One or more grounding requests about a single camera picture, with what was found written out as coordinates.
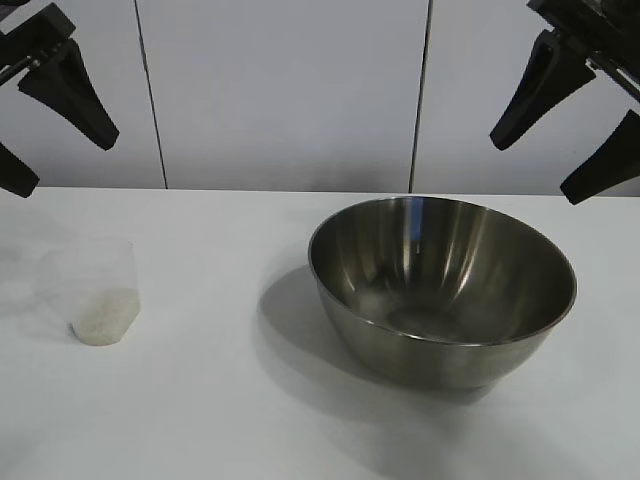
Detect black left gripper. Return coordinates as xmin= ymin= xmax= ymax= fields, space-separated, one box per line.
xmin=0 ymin=0 xmax=120 ymax=199

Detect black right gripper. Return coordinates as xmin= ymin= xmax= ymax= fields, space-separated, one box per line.
xmin=489 ymin=0 xmax=640 ymax=205

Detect clear plastic measuring cup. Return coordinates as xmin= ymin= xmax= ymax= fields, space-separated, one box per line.
xmin=39 ymin=238 xmax=142 ymax=347

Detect white rice grains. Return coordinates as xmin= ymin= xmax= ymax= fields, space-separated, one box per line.
xmin=69 ymin=288 xmax=139 ymax=347

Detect stainless steel mixing bowl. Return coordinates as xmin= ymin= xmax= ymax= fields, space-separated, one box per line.
xmin=308 ymin=195 xmax=579 ymax=390

